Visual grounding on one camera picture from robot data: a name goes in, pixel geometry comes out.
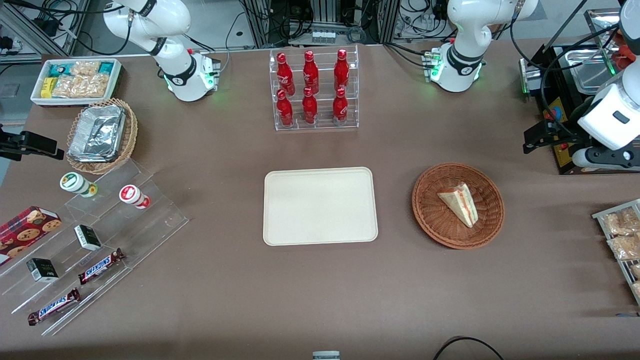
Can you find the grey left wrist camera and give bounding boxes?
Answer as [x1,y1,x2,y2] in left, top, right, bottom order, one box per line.
[571,146,637,169]

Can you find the Snickers chocolate bar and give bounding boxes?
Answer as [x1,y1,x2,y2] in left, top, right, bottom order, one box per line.
[78,248,126,286]
[27,287,81,327]

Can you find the brown wicker basket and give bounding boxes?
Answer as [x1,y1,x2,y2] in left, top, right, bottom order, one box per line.
[412,162,505,250]

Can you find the steel food pan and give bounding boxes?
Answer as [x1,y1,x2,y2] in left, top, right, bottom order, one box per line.
[569,47,627,96]

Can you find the white rectangular snack box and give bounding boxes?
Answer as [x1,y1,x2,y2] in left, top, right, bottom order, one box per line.
[30,58,124,108]

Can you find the clear acrylic bottle rack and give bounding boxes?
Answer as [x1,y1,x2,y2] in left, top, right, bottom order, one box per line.
[269,45,360,132]

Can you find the red sausage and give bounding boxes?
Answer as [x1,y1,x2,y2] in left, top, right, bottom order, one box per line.
[617,27,640,71]

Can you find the small black carton box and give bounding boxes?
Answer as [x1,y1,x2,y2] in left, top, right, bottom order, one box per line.
[73,224,103,252]
[26,258,60,283]

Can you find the black food warmer machine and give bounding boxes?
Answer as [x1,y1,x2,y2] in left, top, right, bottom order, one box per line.
[520,7,640,176]

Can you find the red tartan cookie box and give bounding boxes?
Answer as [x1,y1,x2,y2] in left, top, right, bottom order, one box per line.
[0,206,63,266]

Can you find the black table cable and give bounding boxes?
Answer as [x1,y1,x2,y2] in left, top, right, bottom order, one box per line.
[432,336,506,360]

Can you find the green lid yogurt cup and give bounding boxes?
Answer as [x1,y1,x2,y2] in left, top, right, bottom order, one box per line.
[59,172,99,199]

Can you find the stacked aluminium foil trays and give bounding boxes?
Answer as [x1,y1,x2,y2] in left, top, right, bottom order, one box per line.
[68,104,126,164]

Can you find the aluminium frame rack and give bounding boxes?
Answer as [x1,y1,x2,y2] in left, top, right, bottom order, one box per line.
[239,0,402,49]

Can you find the red lid yogurt cup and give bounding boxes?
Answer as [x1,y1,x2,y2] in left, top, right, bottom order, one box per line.
[118,184,151,210]

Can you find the clear acrylic stair display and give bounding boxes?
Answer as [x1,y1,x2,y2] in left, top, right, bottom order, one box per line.
[0,159,190,337]

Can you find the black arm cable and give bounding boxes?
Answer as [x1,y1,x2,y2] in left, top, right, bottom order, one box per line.
[509,0,621,143]

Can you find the red cola bottle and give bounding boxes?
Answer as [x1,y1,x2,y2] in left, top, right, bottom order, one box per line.
[334,48,350,92]
[276,89,294,127]
[302,86,318,125]
[332,87,349,126]
[303,50,320,95]
[276,52,296,96]

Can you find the triangle sandwich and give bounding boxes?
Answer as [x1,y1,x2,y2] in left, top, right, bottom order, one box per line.
[437,183,479,228]

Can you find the metal wire snack tray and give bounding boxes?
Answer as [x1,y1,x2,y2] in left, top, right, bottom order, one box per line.
[592,199,640,307]

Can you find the beige plastic tray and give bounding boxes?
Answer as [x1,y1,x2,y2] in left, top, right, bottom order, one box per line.
[263,167,379,247]

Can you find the light wicker basket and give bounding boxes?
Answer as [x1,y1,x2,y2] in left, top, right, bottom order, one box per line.
[66,98,139,175]

